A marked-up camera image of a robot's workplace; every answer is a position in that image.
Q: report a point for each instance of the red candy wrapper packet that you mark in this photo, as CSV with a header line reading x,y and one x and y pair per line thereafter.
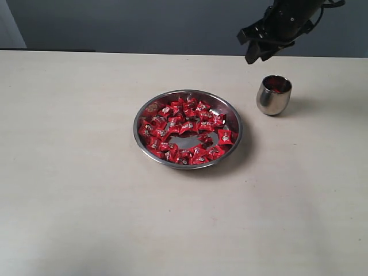
x,y
199,156
225,137
145,129

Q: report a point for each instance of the stainless steel cup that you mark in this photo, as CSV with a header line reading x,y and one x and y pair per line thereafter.
x,y
273,95

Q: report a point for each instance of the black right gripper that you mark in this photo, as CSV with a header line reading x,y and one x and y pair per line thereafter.
x,y
280,27

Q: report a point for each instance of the round stainless steel plate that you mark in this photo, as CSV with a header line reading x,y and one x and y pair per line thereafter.
x,y
185,120

